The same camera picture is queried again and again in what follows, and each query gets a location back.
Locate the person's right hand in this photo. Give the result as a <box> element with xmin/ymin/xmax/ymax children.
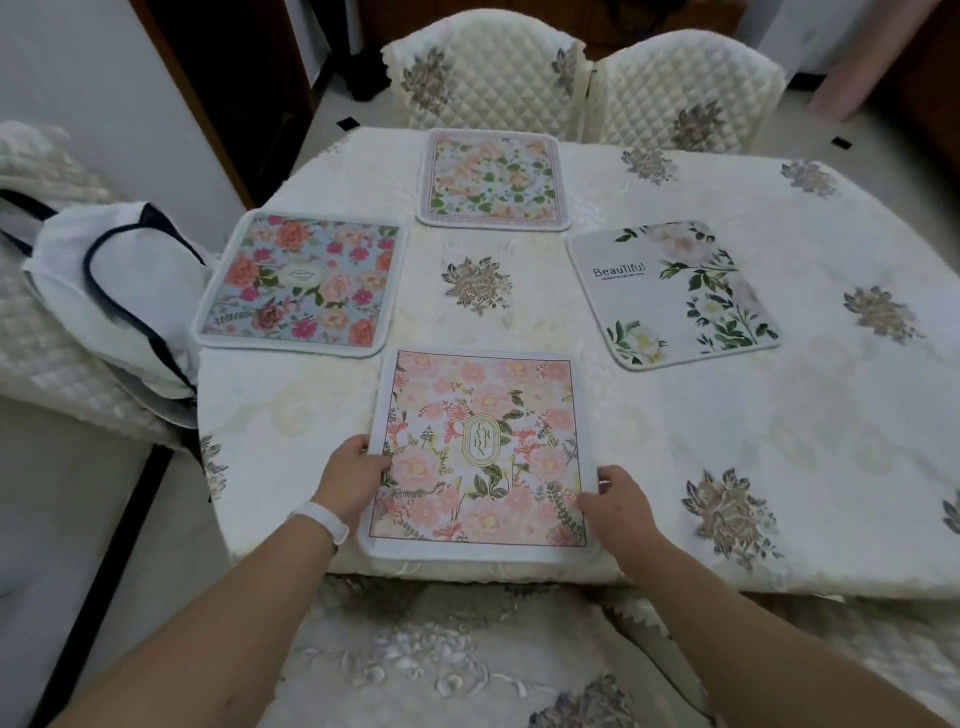
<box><xmin>574</xmin><ymin>465</ymin><xmax>664</xmax><ymax>562</ymax></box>

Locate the person's left hand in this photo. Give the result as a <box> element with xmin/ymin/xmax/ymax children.
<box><xmin>311</xmin><ymin>435</ymin><xmax>393</xmax><ymax>519</ymax></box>

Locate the pink floral placemat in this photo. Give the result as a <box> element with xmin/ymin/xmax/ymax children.
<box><xmin>357</xmin><ymin>346</ymin><xmax>606</xmax><ymax>564</ymax></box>

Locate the person's left forearm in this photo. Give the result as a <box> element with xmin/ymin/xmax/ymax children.
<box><xmin>45</xmin><ymin>498</ymin><xmax>340</xmax><ymax>728</ymax></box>

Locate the person's right forearm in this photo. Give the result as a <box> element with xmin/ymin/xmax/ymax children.
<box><xmin>616</xmin><ymin>529</ymin><xmax>954</xmax><ymax>728</ymax></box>

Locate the white wristband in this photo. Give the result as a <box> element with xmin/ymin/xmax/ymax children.
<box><xmin>288</xmin><ymin>501</ymin><xmax>351</xmax><ymax>547</ymax></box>

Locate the blue floral placemat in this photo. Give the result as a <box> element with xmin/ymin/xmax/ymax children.
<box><xmin>194</xmin><ymin>209</ymin><xmax>408</xmax><ymax>359</ymax></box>

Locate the cream embroidered chair cushion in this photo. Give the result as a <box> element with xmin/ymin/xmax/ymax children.
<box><xmin>258</xmin><ymin>573</ymin><xmax>960</xmax><ymax>728</ymax></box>

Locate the cream embroidered tablecloth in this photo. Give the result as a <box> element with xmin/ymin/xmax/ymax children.
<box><xmin>196</xmin><ymin>126</ymin><xmax>960</xmax><ymax>600</ymax></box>

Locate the white placemat with green leaves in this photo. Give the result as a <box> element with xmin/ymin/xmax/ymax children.
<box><xmin>566</xmin><ymin>219</ymin><xmax>783</xmax><ymax>373</ymax></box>

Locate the pale peach floral placemat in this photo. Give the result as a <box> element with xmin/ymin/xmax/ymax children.
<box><xmin>415</xmin><ymin>128</ymin><xmax>572</xmax><ymax>231</ymax></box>

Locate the white bag with navy trim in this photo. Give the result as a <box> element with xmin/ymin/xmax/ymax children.
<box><xmin>0</xmin><ymin>189</ymin><xmax>220</xmax><ymax>430</ymax></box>

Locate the cream quilted chair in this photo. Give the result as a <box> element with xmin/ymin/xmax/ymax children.
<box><xmin>583</xmin><ymin>28</ymin><xmax>789</xmax><ymax>156</ymax></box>
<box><xmin>381</xmin><ymin>13</ymin><xmax>592</xmax><ymax>142</ymax></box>
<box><xmin>0</xmin><ymin>120</ymin><xmax>198</xmax><ymax>451</ymax></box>

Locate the dark wooden door frame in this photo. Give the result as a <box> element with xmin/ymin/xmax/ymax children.
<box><xmin>129</xmin><ymin>0</ymin><xmax>316</xmax><ymax>211</ymax></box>

